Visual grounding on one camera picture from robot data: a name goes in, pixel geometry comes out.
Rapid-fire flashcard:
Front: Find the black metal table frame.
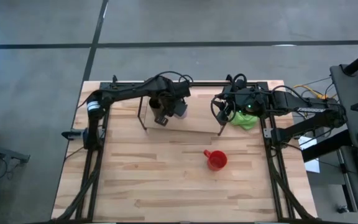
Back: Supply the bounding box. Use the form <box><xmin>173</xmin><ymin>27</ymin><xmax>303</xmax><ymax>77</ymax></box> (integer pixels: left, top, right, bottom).
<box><xmin>50</xmin><ymin>80</ymin><xmax>318</xmax><ymax>224</ymax></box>

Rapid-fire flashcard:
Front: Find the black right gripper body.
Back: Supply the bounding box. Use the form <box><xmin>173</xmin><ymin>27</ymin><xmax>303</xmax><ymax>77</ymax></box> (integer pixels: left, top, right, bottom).
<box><xmin>227</xmin><ymin>88</ymin><xmax>269</xmax><ymax>118</ymax></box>

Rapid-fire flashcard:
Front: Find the red mug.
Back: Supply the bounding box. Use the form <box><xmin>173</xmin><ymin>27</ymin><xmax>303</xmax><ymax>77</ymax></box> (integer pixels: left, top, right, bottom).
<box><xmin>203</xmin><ymin>149</ymin><xmax>229</xmax><ymax>172</ymax></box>

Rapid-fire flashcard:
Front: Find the green cloth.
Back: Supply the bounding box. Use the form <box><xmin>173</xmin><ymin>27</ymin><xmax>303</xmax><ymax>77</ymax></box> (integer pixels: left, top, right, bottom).
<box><xmin>228</xmin><ymin>110</ymin><xmax>259</xmax><ymax>131</ymax></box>

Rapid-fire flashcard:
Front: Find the tall black cup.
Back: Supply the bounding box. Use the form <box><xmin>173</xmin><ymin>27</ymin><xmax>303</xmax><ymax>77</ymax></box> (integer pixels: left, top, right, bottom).
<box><xmin>149</xmin><ymin>97</ymin><xmax>165</xmax><ymax>116</ymax></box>

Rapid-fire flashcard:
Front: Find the grey desk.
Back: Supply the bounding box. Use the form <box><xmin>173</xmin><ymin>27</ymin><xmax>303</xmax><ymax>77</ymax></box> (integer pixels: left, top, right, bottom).
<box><xmin>329</xmin><ymin>63</ymin><xmax>358</xmax><ymax>224</ymax></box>

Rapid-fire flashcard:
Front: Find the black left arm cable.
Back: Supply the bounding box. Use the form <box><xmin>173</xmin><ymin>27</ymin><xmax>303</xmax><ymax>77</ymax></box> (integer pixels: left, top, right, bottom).
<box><xmin>154</xmin><ymin>70</ymin><xmax>195</xmax><ymax>84</ymax></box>

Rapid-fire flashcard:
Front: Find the yellow cable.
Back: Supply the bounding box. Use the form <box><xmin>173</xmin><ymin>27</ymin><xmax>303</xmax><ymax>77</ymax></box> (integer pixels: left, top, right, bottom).
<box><xmin>292</xmin><ymin>83</ymin><xmax>331</xmax><ymax>101</ymax></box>

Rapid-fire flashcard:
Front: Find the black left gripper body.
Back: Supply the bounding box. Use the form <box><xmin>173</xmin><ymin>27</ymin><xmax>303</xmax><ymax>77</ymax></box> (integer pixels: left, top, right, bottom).
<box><xmin>159</xmin><ymin>81</ymin><xmax>192</xmax><ymax>108</ymax></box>

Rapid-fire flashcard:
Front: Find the wooden shelf black metal frame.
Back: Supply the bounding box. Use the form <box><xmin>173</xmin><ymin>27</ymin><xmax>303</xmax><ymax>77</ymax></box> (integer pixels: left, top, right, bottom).
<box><xmin>137</xmin><ymin>93</ymin><xmax>229</xmax><ymax>137</ymax></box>

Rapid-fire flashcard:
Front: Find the black desk beam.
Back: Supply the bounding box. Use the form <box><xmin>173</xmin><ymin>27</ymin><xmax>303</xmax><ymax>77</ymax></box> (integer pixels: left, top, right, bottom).
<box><xmin>301</xmin><ymin>129</ymin><xmax>354</xmax><ymax>163</ymax></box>

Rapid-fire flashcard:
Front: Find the black side-mounted device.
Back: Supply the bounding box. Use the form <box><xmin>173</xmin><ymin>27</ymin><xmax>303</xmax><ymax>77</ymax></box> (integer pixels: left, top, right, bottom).
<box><xmin>61</xmin><ymin>128</ymin><xmax>88</xmax><ymax>141</ymax></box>

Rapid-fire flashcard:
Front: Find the white paper sheet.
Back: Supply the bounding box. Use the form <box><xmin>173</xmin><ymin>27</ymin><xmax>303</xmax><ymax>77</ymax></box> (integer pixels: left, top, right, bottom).
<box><xmin>297</xmin><ymin>136</ymin><xmax>321</xmax><ymax>174</ymax></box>

